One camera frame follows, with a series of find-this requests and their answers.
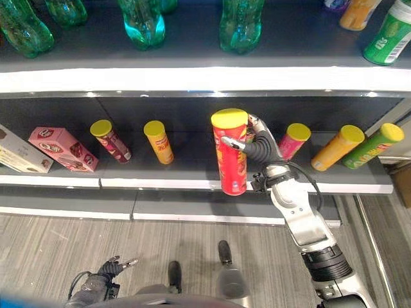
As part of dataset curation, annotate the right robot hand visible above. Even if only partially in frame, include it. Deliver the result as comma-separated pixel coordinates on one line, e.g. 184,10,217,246
220,114,284,167

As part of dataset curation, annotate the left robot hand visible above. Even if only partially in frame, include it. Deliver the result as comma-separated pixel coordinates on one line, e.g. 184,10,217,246
96,255,139,282

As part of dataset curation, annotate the red chips can yellow lid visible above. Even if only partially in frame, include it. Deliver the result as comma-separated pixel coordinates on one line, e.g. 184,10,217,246
211,108,250,196

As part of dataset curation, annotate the pink chips can yellow lid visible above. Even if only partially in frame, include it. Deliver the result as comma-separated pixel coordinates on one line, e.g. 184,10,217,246
277,123,312,161

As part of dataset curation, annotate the robot left leg dark foot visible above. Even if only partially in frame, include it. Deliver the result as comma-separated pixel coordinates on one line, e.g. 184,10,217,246
166,261,183,295

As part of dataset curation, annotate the robot leg dark foot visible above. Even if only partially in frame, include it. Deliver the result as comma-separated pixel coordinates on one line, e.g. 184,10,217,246
216,239,250,300
166,261,183,295

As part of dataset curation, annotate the orange chips can yellow lid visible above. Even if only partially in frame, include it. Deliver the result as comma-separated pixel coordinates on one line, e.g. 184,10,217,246
310,124,366,172

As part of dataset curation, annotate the dark shelf board with cans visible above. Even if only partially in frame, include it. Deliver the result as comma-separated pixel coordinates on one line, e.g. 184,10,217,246
0,96,394,195

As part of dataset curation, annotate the dark low shelf board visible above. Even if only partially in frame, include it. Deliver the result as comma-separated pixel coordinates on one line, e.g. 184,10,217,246
0,185,342,227

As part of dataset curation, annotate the dark shelf board wide white edge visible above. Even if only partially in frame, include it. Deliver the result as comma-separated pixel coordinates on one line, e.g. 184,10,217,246
0,0,411,99

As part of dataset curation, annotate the green chips can yellow lid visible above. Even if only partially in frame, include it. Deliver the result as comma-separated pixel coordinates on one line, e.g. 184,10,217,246
341,123,405,170

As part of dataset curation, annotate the robot right leg dark foot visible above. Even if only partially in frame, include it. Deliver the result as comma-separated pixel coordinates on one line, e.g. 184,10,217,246
216,239,250,300

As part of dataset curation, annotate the green plastic soda bottle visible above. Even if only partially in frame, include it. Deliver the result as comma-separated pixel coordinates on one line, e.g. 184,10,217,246
44,0,89,28
0,0,55,59
159,0,179,15
117,0,166,51
219,0,266,55

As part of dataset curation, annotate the maroon chips can yellow lid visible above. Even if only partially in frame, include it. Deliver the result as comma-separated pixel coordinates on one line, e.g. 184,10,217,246
89,119,132,164

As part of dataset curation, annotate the pink snack box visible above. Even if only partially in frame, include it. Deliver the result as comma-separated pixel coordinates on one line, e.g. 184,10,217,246
28,126,100,173

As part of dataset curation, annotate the brown cardboard box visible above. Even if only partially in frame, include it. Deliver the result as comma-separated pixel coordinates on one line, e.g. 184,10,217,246
387,165,411,209

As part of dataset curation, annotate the beige snack box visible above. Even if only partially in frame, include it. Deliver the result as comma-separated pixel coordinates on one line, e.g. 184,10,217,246
0,124,55,174

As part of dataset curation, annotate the purple chips can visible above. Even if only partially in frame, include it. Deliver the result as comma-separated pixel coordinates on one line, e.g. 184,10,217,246
323,0,350,12

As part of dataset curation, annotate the green chips can white lid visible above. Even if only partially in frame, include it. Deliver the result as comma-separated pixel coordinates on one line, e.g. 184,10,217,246
363,0,411,67

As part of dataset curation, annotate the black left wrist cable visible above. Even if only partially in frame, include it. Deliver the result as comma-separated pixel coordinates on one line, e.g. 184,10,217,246
67,271,92,302

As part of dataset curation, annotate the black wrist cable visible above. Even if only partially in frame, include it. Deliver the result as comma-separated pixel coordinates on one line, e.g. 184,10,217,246
278,161,323,213
67,271,92,302

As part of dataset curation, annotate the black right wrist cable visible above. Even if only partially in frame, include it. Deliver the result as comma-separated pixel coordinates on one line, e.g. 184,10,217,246
278,161,323,213

